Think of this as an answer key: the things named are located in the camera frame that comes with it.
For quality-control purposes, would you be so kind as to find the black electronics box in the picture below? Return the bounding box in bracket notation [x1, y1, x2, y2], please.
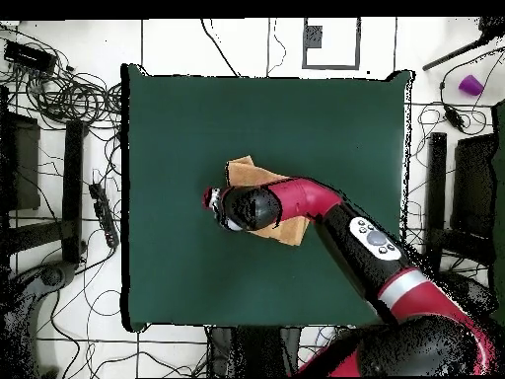
[2, 39, 58, 75]

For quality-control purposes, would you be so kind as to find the dark green table cloth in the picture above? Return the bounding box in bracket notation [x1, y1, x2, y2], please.
[119, 62, 415, 332]

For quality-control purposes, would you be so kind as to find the black power adapter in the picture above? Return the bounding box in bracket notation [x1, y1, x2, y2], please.
[443, 103, 467, 133]

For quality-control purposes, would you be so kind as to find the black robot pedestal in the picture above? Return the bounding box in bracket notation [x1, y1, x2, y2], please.
[206, 325, 302, 378]

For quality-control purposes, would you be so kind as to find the dark grey stand base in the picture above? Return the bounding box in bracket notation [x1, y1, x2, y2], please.
[11, 260, 78, 313]

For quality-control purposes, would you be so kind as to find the black power strip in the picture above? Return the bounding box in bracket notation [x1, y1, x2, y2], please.
[88, 182, 120, 250]

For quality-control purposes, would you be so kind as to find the black rod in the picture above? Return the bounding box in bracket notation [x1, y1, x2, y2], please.
[421, 33, 494, 72]

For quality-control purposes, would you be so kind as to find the thin black cable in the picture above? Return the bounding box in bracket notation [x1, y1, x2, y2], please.
[199, 18, 242, 78]

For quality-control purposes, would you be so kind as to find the small dark grey square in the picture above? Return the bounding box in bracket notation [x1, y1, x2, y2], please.
[305, 25, 324, 49]

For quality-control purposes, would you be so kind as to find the tan terry towel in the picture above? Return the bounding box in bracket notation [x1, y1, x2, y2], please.
[225, 154, 313, 247]

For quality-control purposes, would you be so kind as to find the dark flat panel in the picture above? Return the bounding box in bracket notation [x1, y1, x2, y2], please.
[7, 112, 41, 212]
[451, 133, 499, 238]

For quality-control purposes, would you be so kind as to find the grey square floor frame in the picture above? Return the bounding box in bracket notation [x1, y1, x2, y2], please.
[302, 17, 361, 71]

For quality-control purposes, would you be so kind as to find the purple plastic cup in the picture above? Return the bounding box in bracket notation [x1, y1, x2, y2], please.
[458, 74, 484, 97]

